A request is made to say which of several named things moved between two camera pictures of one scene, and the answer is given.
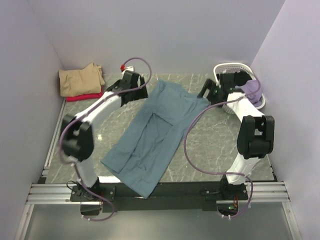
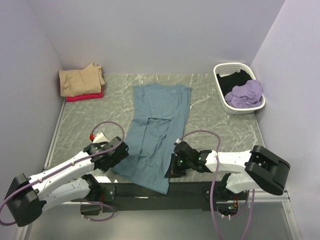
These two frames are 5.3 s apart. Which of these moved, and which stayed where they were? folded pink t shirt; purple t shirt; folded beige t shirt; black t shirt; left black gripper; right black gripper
Moved: right black gripper; left black gripper
Stayed: purple t shirt; folded pink t shirt; folded beige t shirt; black t shirt
